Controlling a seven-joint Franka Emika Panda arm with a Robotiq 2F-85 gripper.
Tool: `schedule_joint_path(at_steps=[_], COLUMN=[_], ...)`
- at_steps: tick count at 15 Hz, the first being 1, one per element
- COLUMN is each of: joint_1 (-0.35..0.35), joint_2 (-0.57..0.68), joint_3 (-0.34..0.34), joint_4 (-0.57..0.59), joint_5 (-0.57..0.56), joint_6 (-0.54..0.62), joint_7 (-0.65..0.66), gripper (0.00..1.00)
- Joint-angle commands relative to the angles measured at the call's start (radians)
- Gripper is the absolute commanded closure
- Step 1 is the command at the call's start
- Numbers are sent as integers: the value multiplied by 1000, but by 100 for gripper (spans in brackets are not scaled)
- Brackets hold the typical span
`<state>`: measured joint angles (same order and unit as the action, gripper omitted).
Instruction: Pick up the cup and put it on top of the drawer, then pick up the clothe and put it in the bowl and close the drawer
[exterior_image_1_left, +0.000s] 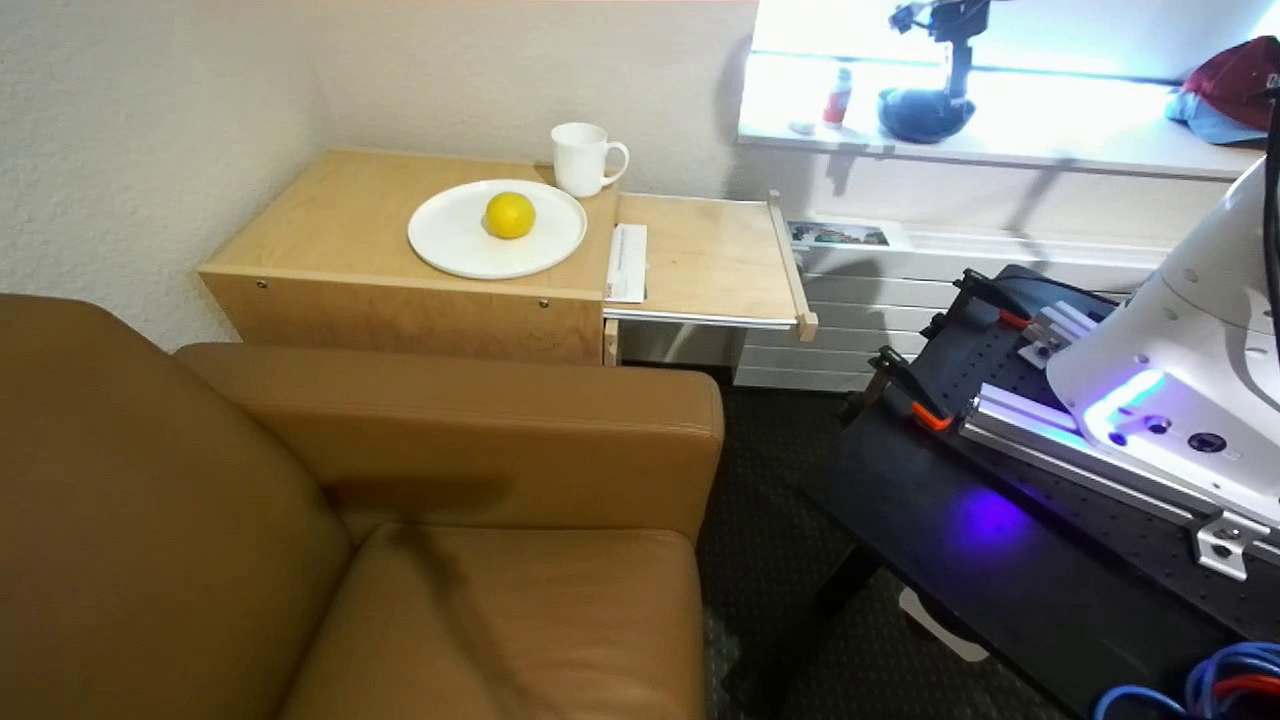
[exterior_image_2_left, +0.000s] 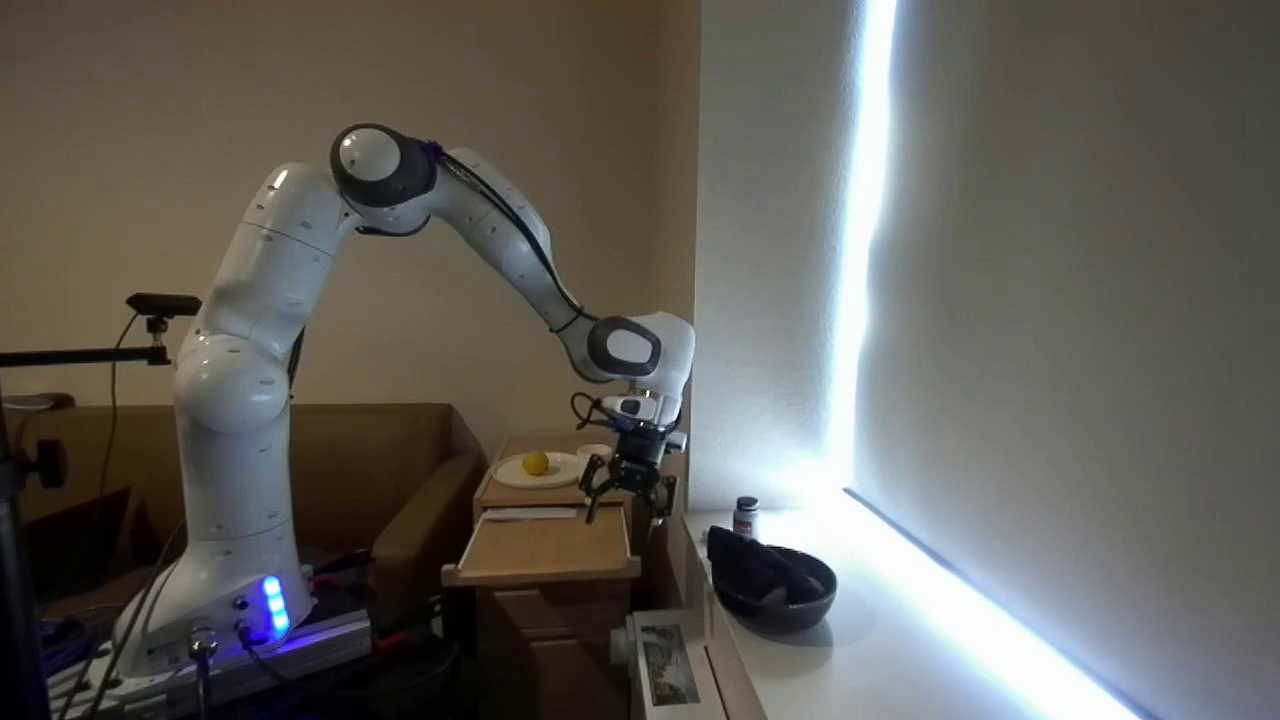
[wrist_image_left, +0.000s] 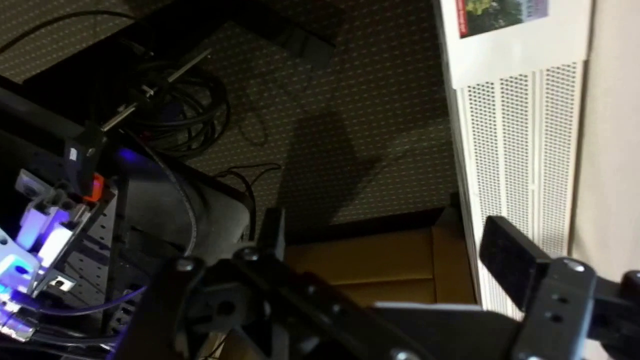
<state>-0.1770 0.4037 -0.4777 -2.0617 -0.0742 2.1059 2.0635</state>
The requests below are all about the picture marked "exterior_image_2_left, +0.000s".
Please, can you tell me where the pull-out wooden tray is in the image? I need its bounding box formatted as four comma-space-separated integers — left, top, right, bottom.
440, 501, 646, 593

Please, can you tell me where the light wooden drawer cabinet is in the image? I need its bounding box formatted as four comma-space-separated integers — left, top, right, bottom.
473, 441, 688, 720

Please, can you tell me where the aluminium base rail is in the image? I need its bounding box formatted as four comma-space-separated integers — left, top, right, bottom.
47, 603, 381, 720

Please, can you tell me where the dark blue bowl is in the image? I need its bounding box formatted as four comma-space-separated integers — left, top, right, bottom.
710, 539, 844, 638

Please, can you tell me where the black tripod stand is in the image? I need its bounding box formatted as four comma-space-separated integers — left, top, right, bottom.
0, 387, 82, 720

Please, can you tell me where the small black camera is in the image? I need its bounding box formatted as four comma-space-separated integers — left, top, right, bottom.
126, 289, 204, 326

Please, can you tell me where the small bottle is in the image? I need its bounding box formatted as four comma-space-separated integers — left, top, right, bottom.
730, 493, 763, 544

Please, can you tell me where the white window sill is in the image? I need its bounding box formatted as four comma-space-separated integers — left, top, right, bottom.
678, 487, 1166, 720

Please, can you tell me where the black robot table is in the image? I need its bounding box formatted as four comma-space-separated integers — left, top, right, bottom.
25, 544, 463, 720

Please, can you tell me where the dark knitted cloth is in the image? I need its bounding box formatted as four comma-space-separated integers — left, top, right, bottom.
705, 523, 839, 613

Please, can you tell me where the black camera boom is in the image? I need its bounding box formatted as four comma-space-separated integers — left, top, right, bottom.
0, 342, 179, 372

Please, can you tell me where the brown leather armchair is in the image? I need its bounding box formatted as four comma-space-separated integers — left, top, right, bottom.
20, 402, 491, 632

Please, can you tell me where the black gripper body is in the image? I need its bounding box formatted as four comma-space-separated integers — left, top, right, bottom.
603, 415, 681, 487

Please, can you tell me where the white round plate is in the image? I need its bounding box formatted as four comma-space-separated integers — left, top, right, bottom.
491, 448, 591, 493

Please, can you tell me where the white roller window blind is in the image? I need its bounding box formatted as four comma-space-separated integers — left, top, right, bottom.
853, 0, 1280, 720
693, 0, 874, 518

